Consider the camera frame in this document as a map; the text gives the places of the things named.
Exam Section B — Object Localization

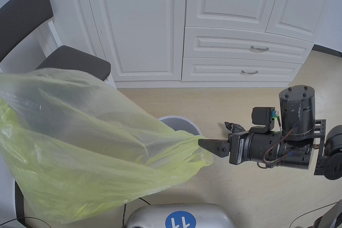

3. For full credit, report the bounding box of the yellow plastic bag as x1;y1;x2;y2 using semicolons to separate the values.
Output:
0;68;214;225

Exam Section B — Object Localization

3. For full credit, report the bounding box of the crumpled black plastic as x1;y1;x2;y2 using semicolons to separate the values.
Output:
224;121;246;134

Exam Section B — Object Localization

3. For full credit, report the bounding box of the white trash bin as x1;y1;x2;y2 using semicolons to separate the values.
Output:
158;115;201;139

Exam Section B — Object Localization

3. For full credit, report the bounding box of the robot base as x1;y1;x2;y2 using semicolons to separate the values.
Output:
126;203;238;228

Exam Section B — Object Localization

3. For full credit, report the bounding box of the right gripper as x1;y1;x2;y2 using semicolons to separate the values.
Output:
198;131;312;171

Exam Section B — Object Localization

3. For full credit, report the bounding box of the dark grey white-legged chair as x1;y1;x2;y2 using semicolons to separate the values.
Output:
0;0;116;88

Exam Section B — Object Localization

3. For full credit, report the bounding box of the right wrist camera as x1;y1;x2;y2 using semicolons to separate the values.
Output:
250;107;282;134

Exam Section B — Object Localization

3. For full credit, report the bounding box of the black cable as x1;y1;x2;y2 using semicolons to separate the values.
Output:
0;217;52;228
292;201;338;228
122;196;152;228

